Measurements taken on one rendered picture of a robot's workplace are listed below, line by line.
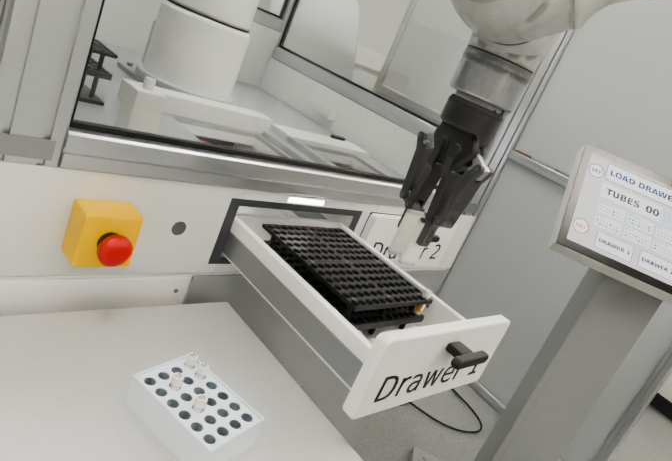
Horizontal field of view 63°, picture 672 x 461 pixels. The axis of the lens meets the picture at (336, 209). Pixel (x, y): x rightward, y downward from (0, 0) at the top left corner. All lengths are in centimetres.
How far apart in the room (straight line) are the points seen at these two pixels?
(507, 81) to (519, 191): 193
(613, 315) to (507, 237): 108
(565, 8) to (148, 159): 50
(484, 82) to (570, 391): 116
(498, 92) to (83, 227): 51
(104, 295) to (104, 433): 24
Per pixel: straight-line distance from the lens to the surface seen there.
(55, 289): 78
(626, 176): 159
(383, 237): 107
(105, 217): 69
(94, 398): 67
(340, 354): 68
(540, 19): 56
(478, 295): 270
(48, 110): 67
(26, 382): 67
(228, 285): 91
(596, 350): 166
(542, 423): 175
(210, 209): 81
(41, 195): 71
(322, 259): 81
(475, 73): 71
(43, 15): 64
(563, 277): 249
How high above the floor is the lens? 120
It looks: 16 degrees down
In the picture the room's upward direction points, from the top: 23 degrees clockwise
